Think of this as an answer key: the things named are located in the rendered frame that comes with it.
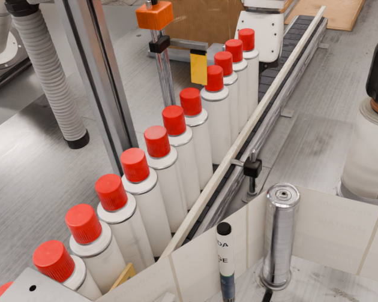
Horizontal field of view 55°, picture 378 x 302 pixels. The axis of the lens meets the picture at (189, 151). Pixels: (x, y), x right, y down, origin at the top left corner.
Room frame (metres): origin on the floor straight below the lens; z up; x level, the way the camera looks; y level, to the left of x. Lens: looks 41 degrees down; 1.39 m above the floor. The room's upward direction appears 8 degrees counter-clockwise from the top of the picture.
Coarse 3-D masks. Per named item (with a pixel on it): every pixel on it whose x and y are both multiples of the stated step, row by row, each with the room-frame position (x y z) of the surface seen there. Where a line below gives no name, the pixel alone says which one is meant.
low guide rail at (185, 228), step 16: (320, 16) 1.10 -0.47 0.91; (288, 64) 0.82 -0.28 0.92; (272, 96) 0.71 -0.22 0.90; (256, 112) 0.63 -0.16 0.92; (240, 144) 0.54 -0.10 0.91; (224, 160) 0.50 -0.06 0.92; (208, 192) 0.42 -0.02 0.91; (192, 208) 0.39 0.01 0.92; (192, 224) 0.37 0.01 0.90; (176, 240) 0.33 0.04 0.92; (160, 256) 0.31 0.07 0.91
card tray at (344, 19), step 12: (288, 0) 1.37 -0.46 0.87; (312, 0) 1.43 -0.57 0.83; (324, 0) 1.41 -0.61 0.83; (336, 0) 1.39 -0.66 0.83; (348, 0) 1.38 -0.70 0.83; (360, 0) 1.36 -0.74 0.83; (300, 12) 1.33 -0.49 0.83; (312, 12) 1.31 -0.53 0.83; (336, 12) 1.28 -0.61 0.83; (348, 12) 1.27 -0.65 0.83; (288, 24) 1.24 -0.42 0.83; (336, 24) 1.18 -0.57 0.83; (348, 24) 1.17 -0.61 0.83
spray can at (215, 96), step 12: (216, 72) 0.53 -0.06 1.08; (216, 84) 0.53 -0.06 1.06; (204, 96) 0.53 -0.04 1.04; (216, 96) 0.52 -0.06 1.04; (228, 96) 0.53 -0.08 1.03; (204, 108) 0.53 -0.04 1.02; (216, 108) 0.52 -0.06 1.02; (228, 108) 0.53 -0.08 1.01; (216, 120) 0.52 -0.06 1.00; (228, 120) 0.53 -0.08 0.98; (216, 132) 0.52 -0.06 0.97; (228, 132) 0.53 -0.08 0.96; (216, 144) 0.52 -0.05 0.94; (228, 144) 0.53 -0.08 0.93; (216, 156) 0.52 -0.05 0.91
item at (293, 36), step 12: (300, 24) 1.13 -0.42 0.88; (288, 36) 1.05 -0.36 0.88; (300, 36) 1.04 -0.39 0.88; (312, 36) 1.03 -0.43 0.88; (288, 48) 0.97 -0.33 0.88; (264, 72) 0.86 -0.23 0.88; (276, 72) 0.85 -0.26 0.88; (288, 72) 0.84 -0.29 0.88; (264, 84) 0.79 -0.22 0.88; (276, 96) 0.73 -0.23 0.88; (252, 132) 0.61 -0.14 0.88; (240, 156) 0.54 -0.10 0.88; (216, 168) 0.51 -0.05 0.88; (216, 192) 0.45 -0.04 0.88; (204, 216) 0.40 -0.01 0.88; (192, 228) 0.38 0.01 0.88
